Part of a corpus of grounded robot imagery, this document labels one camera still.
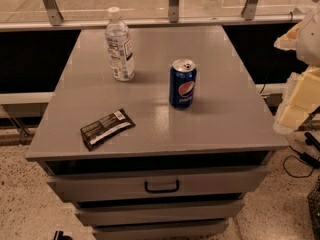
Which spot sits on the black object on floor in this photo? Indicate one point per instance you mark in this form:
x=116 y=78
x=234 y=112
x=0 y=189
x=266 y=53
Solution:
x=59 y=235

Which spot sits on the black drawer handle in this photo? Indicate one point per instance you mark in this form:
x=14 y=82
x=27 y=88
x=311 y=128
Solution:
x=161 y=188

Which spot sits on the bottom grey drawer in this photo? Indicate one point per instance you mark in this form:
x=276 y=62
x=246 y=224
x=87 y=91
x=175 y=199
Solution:
x=160 y=230

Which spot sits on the grey drawer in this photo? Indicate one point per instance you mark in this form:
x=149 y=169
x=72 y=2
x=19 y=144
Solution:
x=125 y=186
x=158 y=213
x=160 y=230

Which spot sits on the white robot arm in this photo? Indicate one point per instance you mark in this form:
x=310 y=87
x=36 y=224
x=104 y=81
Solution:
x=309 y=40

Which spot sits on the grey drawer cabinet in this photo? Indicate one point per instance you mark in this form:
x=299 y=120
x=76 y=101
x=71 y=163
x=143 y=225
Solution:
x=227 y=125

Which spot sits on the blue pepsi can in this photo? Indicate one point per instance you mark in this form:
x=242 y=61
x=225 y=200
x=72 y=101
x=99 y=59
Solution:
x=183 y=74

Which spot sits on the clear plastic water bottle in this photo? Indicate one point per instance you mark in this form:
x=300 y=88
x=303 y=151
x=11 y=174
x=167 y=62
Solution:
x=119 y=45

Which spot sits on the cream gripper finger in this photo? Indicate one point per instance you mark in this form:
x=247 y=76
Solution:
x=300 y=98
x=289 y=40

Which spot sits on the top grey drawer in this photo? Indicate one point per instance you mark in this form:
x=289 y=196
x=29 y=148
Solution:
x=125 y=186

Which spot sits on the black snack wrapper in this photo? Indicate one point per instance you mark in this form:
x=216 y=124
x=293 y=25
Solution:
x=96 y=133

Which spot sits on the metal window railing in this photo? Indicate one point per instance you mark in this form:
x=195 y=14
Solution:
x=83 y=14

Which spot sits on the middle grey drawer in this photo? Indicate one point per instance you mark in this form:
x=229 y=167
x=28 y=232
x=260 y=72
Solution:
x=158 y=213

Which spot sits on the black wire basket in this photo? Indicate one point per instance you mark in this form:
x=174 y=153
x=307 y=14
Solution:
x=314 y=209

